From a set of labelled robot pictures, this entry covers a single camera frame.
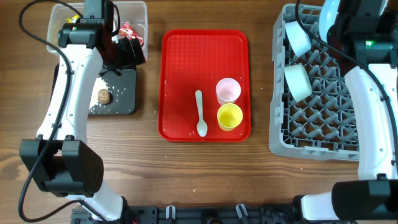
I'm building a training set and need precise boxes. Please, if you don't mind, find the light blue bowl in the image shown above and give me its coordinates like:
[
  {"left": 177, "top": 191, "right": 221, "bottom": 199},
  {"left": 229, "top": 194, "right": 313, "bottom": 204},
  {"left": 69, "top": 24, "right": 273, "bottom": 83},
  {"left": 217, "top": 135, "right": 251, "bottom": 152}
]
[{"left": 285, "top": 21, "right": 312, "bottom": 57}]

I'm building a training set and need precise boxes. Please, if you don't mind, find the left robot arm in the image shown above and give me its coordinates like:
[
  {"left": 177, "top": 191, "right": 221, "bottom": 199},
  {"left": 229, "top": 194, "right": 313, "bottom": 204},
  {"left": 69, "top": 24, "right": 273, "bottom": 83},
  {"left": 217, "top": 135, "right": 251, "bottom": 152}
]
[{"left": 19, "top": 1, "right": 146, "bottom": 223}]

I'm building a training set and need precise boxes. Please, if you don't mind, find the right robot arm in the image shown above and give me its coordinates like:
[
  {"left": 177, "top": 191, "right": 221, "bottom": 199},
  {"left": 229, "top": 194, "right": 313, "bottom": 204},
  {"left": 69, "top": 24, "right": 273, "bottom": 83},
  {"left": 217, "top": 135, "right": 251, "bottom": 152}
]
[{"left": 296, "top": 1, "right": 397, "bottom": 223}]

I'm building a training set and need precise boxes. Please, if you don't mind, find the brown cookie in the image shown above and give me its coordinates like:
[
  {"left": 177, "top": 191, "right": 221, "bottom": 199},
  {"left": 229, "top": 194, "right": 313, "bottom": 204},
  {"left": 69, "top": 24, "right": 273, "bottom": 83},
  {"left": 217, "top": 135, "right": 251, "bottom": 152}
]
[{"left": 97, "top": 89, "right": 111, "bottom": 105}]

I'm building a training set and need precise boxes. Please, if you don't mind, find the yellow foil wrapper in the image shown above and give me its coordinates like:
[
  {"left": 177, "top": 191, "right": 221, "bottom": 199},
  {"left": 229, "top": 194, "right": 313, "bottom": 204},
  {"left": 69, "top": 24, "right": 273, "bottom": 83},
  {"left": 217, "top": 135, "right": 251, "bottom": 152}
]
[{"left": 66, "top": 15, "right": 80, "bottom": 24}]

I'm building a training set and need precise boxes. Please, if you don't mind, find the white plastic spoon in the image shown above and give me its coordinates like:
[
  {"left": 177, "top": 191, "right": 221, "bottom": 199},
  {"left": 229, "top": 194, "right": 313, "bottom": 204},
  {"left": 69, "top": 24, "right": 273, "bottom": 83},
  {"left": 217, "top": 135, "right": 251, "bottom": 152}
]
[{"left": 195, "top": 90, "right": 208, "bottom": 137}]

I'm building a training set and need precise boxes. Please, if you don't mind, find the mint green bowl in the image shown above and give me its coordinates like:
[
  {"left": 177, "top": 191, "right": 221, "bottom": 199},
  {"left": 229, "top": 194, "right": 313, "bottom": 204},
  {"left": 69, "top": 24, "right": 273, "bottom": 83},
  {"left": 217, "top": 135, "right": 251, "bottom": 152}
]
[{"left": 284, "top": 64, "right": 312, "bottom": 102}]

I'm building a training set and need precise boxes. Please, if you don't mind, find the white rice pile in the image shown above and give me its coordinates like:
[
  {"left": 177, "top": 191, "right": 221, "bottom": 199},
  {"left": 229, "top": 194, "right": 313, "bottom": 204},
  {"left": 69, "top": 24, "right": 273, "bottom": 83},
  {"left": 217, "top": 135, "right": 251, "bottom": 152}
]
[{"left": 89, "top": 78, "right": 127, "bottom": 114}]

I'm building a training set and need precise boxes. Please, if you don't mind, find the yellow plastic cup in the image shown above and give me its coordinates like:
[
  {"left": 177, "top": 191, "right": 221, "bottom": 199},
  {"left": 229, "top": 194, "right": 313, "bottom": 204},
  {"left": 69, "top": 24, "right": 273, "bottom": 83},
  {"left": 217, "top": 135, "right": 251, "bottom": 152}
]
[{"left": 217, "top": 103, "right": 243, "bottom": 131}]

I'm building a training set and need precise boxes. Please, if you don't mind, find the clear plastic bin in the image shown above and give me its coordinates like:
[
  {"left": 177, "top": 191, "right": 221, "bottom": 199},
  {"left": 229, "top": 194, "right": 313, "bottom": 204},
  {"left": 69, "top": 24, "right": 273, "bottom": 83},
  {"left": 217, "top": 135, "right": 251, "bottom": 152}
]
[{"left": 47, "top": 1, "right": 149, "bottom": 60}]

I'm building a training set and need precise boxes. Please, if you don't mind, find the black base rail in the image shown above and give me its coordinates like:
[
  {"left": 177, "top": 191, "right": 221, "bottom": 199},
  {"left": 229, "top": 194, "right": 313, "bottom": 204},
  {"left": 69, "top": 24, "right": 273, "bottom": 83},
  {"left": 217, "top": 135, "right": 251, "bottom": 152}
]
[{"left": 70, "top": 203, "right": 299, "bottom": 224}]

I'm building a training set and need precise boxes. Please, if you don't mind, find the grey dishwasher rack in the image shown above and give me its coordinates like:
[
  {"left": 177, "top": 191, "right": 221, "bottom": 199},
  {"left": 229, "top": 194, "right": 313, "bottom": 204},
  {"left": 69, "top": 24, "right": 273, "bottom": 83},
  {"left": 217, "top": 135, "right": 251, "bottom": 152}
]
[{"left": 269, "top": 4, "right": 359, "bottom": 161}]

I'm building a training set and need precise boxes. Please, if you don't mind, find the pink plastic cup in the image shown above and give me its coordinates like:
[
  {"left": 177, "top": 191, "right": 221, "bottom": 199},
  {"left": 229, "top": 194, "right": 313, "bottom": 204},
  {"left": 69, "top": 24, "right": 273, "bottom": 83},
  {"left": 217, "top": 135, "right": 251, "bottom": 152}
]
[{"left": 216, "top": 78, "right": 241, "bottom": 105}]

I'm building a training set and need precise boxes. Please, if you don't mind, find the red serving tray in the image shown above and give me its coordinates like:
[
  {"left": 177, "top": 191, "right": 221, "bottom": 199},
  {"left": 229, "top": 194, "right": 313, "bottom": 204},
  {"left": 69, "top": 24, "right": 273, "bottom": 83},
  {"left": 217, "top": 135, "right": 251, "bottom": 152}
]
[{"left": 157, "top": 29, "right": 252, "bottom": 142}]

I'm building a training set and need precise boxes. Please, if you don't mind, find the light blue plate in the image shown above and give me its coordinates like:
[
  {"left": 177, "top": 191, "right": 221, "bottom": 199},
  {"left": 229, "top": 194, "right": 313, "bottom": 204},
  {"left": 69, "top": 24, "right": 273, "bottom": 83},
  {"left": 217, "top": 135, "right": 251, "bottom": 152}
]
[{"left": 318, "top": 0, "right": 340, "bottom": 42}]

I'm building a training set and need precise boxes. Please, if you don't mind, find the black plastic tray bin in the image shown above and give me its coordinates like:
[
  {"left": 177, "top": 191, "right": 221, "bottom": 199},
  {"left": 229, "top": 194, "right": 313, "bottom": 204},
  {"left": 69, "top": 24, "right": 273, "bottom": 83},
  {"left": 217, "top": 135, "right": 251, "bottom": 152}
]
[{"left": 51, "top": 63, "right": 138, "bottom": 116}]

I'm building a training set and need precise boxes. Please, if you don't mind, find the red foil snack wrapper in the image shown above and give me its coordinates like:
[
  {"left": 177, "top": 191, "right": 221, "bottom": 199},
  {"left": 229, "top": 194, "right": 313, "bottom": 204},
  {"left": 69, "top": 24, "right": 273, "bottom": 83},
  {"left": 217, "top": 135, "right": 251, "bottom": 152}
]
[{"left": 118, "top": 21, "right": 144, "bottom": 47}]

